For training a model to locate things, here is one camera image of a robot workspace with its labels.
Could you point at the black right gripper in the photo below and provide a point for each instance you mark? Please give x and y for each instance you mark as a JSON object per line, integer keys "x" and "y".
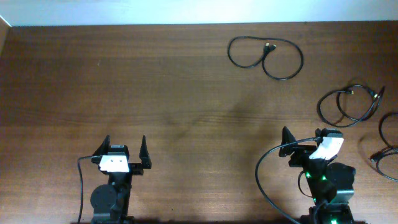
{"x": 300, "y": 154}

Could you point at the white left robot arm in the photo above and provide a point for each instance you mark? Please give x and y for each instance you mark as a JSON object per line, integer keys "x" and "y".
{"x": 110, "y": 201}

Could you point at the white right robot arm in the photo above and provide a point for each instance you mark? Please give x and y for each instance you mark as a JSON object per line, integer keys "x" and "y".
{"x": 330, "y": 183}

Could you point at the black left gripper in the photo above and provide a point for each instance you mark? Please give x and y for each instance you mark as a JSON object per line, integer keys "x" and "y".
{"x": 137, "y": 169}

